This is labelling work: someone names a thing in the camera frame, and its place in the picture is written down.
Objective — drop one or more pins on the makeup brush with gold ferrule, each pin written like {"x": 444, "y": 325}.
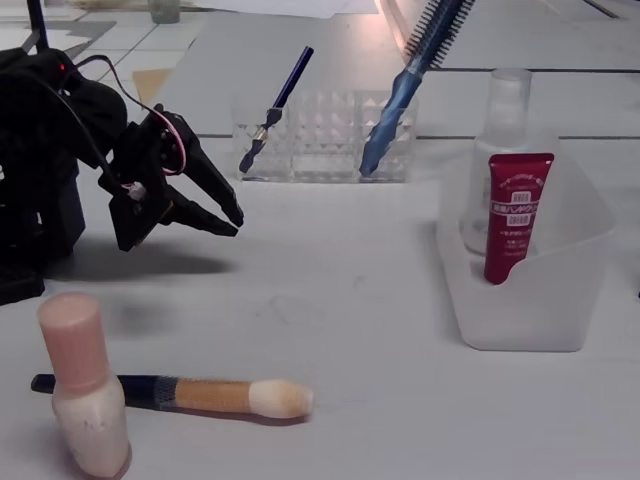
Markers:
{"x": 210, "y": 395}

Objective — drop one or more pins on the pink bottle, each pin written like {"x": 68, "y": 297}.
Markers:
{"x": 90, "y": 415}

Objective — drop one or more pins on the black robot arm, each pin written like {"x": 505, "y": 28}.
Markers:
{"x": 40, "y": 150}

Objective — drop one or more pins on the blue round hair brush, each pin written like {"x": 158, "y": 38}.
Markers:
{"x": 405, "y": 90}

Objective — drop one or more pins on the clear bottle with clear cap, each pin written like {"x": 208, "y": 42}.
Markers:
{"x": 507, "y": 115}

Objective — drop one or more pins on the brown cardboard piece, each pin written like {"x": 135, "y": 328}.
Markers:
{"x": 152, "y": 82}

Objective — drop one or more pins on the clear acrylic organizer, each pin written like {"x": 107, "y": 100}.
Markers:
{"x": 320, "y": 150}

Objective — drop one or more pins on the dark blue eyeliner pencil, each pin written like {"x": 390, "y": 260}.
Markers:
{"x": 295, "y": 80}

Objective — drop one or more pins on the glass jar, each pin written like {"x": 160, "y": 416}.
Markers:
{"x": 165, "y": 12}

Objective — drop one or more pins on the black stand pole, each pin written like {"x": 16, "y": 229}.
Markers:
{"x": 36, "y": 20}

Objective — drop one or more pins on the white curved tube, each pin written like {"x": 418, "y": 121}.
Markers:
{"x": 392, "y": 15}

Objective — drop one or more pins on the red hand cream tube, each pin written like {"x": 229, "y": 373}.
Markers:
{"x": 515, "y": 210}

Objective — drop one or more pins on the translucent plastic bin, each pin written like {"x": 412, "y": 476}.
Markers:
{"x": 525, "y": 315}

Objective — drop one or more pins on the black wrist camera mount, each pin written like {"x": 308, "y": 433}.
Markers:
{"x": 130, "y": 222}

